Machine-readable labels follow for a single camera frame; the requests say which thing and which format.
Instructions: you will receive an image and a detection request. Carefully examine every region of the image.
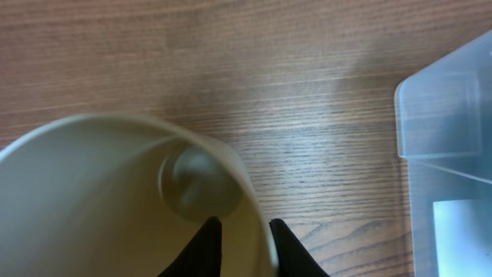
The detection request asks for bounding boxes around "cream tall cup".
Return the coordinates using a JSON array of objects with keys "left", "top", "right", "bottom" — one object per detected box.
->
[{"left": 1, "top": 115, "right": 279, "bottom": 276}]

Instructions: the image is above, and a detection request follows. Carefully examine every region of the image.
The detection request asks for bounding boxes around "clear plastic storage bin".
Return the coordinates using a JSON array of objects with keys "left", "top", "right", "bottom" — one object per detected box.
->
[{"left": 394, "top": 33, "right": 491, "bottom": 276}]

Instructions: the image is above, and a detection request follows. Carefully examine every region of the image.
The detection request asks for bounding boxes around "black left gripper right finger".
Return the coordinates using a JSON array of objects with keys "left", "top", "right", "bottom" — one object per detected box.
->
[{"left": 269, "top": 219, "right": 330, "bottom": 277}]

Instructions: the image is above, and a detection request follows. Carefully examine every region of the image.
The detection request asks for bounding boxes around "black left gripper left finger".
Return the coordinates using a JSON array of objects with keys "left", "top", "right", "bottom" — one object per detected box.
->
[{"left": 158, "top": 217, "right": 222, "bottom": 277}]

